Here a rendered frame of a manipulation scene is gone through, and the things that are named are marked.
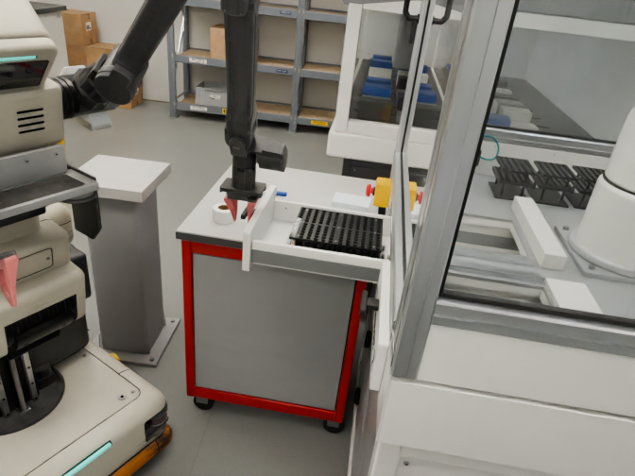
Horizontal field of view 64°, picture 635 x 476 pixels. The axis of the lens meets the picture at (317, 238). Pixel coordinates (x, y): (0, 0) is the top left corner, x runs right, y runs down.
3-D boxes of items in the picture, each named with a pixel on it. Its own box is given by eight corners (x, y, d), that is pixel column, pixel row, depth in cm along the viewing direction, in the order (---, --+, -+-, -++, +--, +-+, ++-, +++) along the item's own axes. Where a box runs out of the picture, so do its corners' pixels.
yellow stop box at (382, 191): (370, 206, 156) (374, 184, 152) (371, 196, 162) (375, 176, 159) (386, 208, 155) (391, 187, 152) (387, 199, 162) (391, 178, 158)
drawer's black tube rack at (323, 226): (286, 259, 124) (288, 236, 121) (299, 228, 139) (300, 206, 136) (377, 273, 122) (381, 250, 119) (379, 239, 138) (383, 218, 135)
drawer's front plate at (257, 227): (241, 271, 120) (243, 230, 115) (268, 219, 146) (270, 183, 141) (248, 272, 120) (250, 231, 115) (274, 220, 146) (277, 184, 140)
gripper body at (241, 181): (260, 200, 120) (262, 171, 117) (218, 194, 121) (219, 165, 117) (266, 190, 126) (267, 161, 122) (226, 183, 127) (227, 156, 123)
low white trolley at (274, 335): (182, 415, 183) (175, 229, 147) (231, 313, 237) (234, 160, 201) (341, 444, 179) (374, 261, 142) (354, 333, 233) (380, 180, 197)
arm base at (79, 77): (101, 74, 115) (50, 79, 107) (117, 56, 110) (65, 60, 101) (118, 109, 116) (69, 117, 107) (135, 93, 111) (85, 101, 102)
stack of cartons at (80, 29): (49, 99, 508) (36, 8, 468) (66, 93, 536) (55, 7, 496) (132, 110, 505) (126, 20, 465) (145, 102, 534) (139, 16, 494)
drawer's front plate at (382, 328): (368, 391, 91) (378, 344, 85) (374, 298, 116) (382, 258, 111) (378, 393, 90) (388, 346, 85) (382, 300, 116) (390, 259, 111)
